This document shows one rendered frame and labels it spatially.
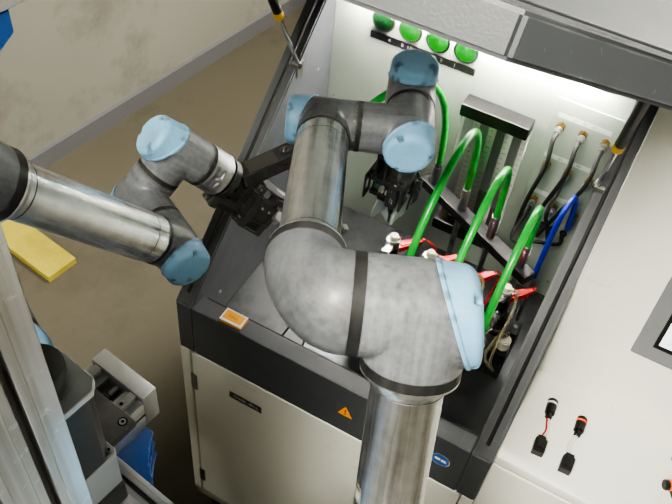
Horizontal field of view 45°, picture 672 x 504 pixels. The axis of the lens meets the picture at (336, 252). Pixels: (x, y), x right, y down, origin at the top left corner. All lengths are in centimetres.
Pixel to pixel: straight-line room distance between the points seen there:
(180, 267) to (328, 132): 30
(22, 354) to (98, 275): 238
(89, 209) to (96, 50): 228
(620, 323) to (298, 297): 83
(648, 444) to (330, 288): 94
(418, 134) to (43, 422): 67
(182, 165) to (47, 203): 30
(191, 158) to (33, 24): 187
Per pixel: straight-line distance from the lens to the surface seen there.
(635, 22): 163
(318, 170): 104
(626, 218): 146
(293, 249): 89
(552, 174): 174
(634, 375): 162
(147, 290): 295
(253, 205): 139
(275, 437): 191
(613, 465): 160
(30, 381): 67
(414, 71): 125
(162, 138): 128
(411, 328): 85
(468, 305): 86
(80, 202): 110
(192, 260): 123
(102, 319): 289
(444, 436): 157
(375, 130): 118
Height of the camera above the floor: 229
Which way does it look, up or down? 49 degrees down
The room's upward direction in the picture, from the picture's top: 7 degrees clockwise
